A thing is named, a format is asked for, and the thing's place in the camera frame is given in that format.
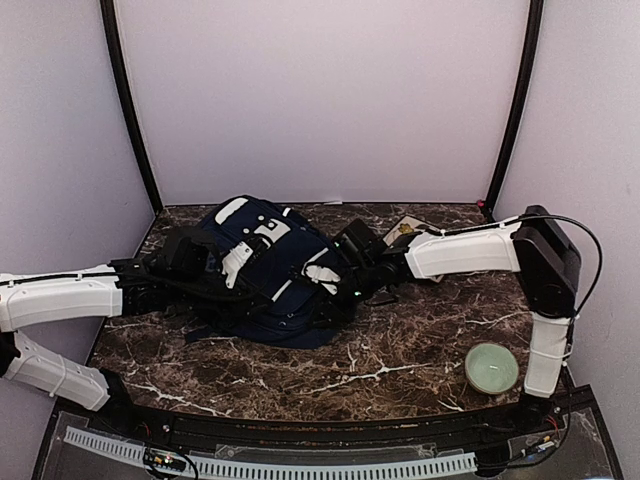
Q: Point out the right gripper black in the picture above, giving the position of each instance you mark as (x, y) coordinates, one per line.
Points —
(340, 314)

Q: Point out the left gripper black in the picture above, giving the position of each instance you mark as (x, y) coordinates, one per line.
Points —
(238, 308)

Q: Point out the white slotted cable duct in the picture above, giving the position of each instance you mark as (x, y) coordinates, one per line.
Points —
(235, 462)

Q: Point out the square floral ceramic plate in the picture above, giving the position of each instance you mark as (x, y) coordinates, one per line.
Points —
(397, 240)

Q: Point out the black frame post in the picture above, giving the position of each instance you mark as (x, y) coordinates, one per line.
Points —
(128, 109)
(517, 107)

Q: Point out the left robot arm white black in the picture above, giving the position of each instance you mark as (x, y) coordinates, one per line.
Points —
(28, 300)

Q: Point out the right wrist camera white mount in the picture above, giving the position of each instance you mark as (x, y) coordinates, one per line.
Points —
(323, 276)

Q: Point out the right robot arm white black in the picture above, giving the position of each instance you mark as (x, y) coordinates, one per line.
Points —
(532, 246)

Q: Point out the small green circuit board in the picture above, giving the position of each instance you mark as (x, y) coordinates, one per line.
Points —
(163, 461)

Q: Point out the right black frame post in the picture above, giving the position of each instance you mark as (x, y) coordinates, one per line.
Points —
(517, 107)

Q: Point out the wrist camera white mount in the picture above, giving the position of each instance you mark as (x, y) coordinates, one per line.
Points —
(234, 261)
(323, 276)

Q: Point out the black curved front rail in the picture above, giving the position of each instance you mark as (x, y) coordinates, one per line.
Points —
(477, 428)

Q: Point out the left black frame post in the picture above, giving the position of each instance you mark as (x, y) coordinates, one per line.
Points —
(128, 109)

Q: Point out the navy blue student backpack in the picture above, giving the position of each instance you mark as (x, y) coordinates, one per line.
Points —
(292, 320)

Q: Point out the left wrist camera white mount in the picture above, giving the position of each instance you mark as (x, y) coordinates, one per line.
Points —
(234, 261)

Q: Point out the pale green ceramic bowl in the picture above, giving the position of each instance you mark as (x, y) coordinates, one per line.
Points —
(491, 368)

